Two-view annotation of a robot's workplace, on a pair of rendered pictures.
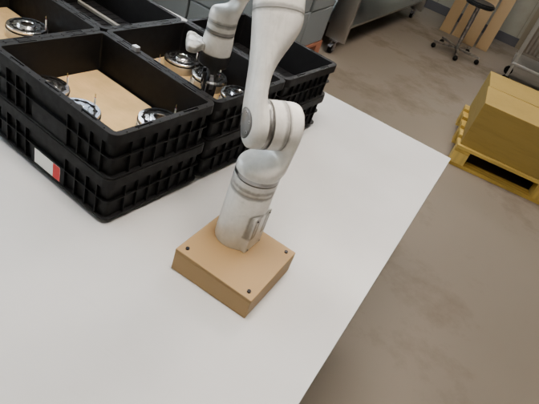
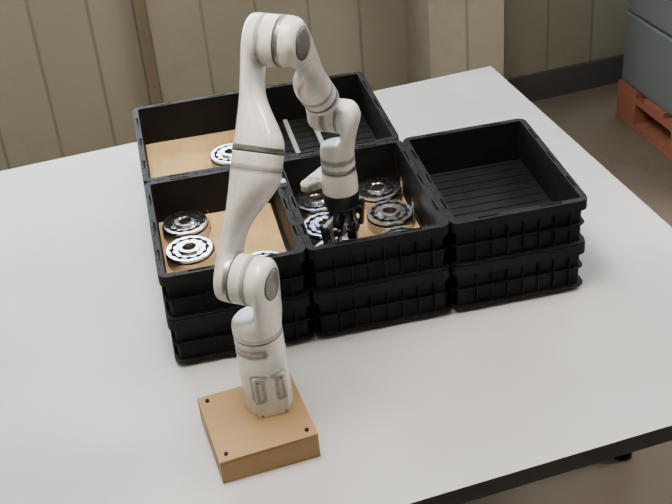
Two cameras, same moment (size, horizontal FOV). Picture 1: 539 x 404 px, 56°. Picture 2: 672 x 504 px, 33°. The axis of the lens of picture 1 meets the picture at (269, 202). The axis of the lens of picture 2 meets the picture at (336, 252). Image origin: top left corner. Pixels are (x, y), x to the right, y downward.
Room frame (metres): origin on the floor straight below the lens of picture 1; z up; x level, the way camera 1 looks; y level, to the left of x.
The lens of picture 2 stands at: (0.03, -1.45, 2.19)
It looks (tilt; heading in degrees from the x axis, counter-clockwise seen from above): 33 degrees down; 57
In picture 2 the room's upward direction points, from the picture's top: 5 degrees counter-clockwise
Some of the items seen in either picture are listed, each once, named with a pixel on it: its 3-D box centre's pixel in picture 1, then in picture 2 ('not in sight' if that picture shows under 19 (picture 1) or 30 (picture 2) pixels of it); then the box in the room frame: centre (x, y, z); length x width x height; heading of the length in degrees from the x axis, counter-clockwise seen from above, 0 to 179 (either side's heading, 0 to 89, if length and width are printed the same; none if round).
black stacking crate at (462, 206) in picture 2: (258, 61); (490, 191); (1.54, 0.19, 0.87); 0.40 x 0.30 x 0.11; 66
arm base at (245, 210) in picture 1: (245, 205); (263, 365); (0.83, 0.04, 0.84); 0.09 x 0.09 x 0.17; 70
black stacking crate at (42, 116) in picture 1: (105, 99); (224, 239); (0.99, 0.44, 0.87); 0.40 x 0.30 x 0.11; 66
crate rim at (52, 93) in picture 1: (107, 79); (221, 219); (0.99, 0.44, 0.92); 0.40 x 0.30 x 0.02; 66
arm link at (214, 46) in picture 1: (210, 38); (331, 174); (1.18, 0.27, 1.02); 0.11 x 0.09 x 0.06; 110
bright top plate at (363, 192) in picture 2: (182, 58); (377, 189); (1.37, 0.39, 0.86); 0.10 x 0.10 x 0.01
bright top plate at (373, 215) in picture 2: (209, 75); (389, 212); (1.33, 0.29, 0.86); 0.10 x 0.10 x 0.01
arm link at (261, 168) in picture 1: (269, 143); (252, 298); (0.83, 0.04, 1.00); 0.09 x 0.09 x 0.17; 31
